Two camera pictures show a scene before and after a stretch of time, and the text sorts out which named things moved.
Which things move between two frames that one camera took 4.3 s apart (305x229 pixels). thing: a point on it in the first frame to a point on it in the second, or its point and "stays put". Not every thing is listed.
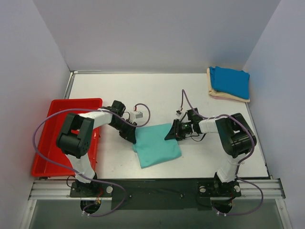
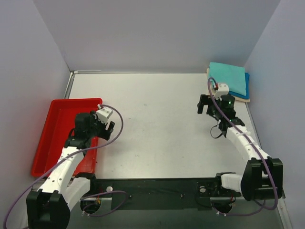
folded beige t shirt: x=213 y=92 stays put
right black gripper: x=178 y=130 to x=205 y=105
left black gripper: x=127 y=132 to x=108 y=129
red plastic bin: x=50 y=160 stays put
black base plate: x=188 y=194 stays put
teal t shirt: x=151 y=147 to x=233 y=76
